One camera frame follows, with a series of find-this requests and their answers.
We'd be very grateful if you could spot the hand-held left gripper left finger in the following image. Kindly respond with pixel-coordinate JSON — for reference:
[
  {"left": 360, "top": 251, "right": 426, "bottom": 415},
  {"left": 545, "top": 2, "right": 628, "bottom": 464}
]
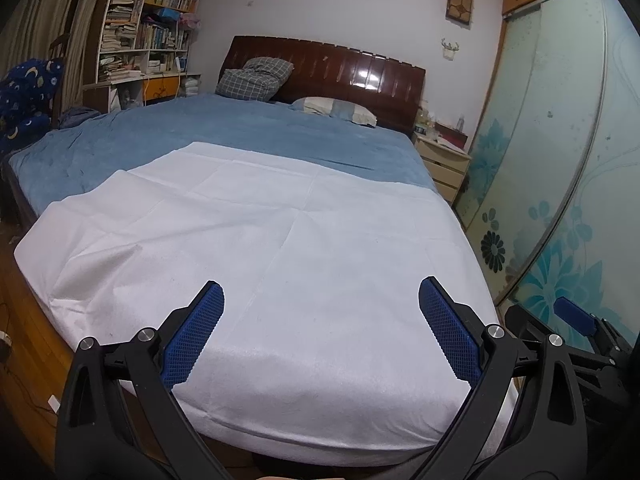
[{"left": 56, "top": 280, "right": 236, "bottom": 480}]

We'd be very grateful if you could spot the clear bottle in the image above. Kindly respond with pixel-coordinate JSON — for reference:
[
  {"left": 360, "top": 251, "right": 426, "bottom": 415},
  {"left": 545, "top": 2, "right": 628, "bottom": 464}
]
[{"left": 417, "top": 102, "right": 436, "bottom": 136}]

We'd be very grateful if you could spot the brown patterned wall decor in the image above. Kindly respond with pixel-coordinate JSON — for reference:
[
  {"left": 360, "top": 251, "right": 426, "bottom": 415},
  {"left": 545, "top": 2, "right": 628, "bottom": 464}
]
[{"left": 446, "top": 0, "right": 474, "bottom": 25}]

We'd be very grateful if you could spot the white bed sheet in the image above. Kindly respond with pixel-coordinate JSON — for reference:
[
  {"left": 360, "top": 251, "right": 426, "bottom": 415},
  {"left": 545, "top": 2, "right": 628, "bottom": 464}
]
[{"left": 14, "top": 141, "right": 518, "bottom": 453}]

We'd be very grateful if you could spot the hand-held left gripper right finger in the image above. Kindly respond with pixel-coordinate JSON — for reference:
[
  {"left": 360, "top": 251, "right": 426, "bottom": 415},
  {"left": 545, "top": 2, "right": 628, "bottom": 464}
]
[{"left": 412, "top": 276, "right": 590, "bottom": 480}]

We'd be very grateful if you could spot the red box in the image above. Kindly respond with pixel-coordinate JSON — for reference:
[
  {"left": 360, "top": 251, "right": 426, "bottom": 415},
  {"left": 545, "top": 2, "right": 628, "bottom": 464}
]
[{"left": 435, "top": 120, "right": 469, "bottom": 149}]

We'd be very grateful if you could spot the beige curtain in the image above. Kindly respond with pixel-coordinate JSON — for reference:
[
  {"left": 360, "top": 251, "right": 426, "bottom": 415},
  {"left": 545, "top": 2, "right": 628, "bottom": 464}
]
[{"left": 0, "top": 0, "right": 123, "bottom": 106}]

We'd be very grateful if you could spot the wooden chair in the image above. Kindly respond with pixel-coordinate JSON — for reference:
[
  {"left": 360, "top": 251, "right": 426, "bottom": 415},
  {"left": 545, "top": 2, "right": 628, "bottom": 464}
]
[{"left": 47, "top": 32, "right": 71, "bottom": 116}]

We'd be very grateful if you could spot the frosted floral wardrobe door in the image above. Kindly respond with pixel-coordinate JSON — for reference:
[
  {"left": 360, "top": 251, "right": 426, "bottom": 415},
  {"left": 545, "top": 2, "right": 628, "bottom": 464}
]
[
  {"left": 452, "top": 7, "right": 608, "bottom": 306},
  {"left": 495, "top": 0, "right": 640, "bottom": 356}
]

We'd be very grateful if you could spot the pale patchwork pillow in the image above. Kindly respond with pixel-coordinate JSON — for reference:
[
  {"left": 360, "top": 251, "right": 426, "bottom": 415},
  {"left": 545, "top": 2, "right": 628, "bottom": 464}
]
[{"left": 291, "top": 96, "right": 378, "bottom": 127}]

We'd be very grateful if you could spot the shelf of books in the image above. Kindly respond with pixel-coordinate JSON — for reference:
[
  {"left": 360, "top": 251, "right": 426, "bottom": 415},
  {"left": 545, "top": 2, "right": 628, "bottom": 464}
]
[{"left": 97, "top": 0, "right": 201, "bottom": 81}]

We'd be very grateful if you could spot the black floor cable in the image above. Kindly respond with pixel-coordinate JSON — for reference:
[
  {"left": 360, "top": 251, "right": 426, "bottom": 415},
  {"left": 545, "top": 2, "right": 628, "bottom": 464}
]
[{"left": 0, "top": 300, "right": 56, "bottom": 413}]

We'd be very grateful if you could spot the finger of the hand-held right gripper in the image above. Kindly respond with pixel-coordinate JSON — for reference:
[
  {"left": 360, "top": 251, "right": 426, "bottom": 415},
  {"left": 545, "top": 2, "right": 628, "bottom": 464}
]
[
  {"left": 556, "top": 297, "right": 636, "bottom": 396},
  {"left": 505, "top": 304, "right": 546, "bottom": 343}
]

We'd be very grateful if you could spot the white bookshelf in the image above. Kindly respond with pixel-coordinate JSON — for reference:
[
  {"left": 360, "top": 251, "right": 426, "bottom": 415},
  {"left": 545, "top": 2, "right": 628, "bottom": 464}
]
[{"left": 82, "top": 0, "right": 203, "bottom": 111}]

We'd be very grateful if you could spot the blue moon print cloth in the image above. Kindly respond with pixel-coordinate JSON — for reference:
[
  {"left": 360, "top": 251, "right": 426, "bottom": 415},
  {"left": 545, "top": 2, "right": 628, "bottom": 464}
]
[{"left": 0, "top": 57, "right": 66, "bottom": 153}]

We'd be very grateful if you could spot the light wooden nightstand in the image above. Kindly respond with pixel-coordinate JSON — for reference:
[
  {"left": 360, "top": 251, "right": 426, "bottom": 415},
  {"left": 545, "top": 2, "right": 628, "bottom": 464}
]
[{"left": 414, "top": 132, "right": 473, "bottom": 206}]

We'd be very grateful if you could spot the blue blanket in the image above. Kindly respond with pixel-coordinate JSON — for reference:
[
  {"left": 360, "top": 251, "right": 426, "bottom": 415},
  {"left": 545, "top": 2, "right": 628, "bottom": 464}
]
[{"left": 7, "top": 91, "right": 438, "bottom": 221}]

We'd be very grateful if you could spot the grey checked pillow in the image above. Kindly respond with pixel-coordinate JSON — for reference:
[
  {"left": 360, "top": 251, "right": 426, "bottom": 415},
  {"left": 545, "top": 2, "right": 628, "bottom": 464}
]
[{"left": 215, "top": 56, "right": 295, "bottom": 102}]

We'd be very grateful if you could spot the grey blue cloth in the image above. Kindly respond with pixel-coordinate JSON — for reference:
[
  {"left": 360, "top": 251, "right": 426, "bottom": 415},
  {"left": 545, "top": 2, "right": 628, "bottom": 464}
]
[{"left": 59, "top": 106, "right": 103, "bottom": 128}]

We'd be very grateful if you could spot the dark wooden headboard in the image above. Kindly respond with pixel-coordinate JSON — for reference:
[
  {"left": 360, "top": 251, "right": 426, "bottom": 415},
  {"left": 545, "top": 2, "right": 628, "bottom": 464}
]
[{"left": 217, "top": 35, "right": 427, "bottom": 136}]

